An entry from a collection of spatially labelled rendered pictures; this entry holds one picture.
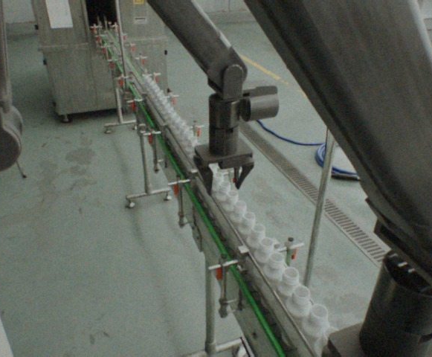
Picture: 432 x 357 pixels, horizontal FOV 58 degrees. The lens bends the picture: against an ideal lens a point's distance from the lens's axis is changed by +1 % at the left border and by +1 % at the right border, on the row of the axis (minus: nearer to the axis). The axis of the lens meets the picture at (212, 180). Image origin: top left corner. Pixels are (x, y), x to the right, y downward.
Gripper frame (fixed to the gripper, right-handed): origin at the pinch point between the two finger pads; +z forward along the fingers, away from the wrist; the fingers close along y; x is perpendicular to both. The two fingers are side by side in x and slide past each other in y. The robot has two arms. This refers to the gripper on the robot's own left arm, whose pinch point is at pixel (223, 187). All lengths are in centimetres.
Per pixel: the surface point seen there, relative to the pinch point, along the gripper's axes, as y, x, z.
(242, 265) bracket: -9.9, -9.3, 34.5
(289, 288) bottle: -14.0, 8.1, 26.7
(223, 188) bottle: -13.5, -33.7, 24.5
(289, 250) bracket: -23.9, -8.2, 32.1
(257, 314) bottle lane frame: -9.0, 2.9, 40.4
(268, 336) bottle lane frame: -9.0, 9.1, 41.1
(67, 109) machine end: 41, -388, 126
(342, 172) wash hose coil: -189, -181, 141
